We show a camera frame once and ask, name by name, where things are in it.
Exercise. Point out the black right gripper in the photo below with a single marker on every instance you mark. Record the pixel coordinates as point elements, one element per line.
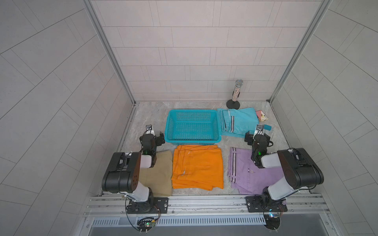
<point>250,138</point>

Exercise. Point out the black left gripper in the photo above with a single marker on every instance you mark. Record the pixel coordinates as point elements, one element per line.
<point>157,139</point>

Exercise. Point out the teal striped pants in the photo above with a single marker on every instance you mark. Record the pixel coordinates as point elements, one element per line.
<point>236,123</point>

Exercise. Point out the khaki pants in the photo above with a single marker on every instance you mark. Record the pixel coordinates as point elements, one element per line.
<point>158,178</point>

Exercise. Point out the purple striped pants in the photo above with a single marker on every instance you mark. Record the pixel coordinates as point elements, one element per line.
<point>246,177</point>

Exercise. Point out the orange pants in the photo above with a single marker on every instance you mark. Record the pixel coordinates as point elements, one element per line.
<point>196,166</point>

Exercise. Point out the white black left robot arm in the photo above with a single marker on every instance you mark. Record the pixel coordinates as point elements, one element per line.
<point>122,173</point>

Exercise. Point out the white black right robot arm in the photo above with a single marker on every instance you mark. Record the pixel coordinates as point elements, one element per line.
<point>300,172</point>

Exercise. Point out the teal plastic basket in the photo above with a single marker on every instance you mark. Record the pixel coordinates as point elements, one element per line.
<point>193,127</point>

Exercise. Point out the small teal block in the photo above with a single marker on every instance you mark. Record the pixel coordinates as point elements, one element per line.
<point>267,127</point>

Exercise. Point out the red yellow small box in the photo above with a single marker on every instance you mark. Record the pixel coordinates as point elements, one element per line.
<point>261,116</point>

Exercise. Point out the glitter microphone on stand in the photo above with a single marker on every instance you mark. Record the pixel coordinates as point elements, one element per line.
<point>233,103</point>

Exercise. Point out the right circuit board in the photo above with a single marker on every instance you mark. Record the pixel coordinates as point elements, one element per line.
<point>272,222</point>

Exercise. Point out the circuit board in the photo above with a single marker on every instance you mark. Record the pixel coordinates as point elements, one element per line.
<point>272,222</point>
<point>146,224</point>

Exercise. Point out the left circuit board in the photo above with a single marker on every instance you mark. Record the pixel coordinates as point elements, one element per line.
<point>146,224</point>

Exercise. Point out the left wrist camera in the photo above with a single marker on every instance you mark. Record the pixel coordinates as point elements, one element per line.
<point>149,129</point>

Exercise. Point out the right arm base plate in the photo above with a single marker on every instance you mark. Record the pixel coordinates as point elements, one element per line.
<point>258,203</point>

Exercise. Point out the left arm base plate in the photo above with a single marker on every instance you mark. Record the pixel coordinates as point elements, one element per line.
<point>155,206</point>

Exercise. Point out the aluminium mounting rail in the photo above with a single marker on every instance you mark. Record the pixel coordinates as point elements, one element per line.
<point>112,205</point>

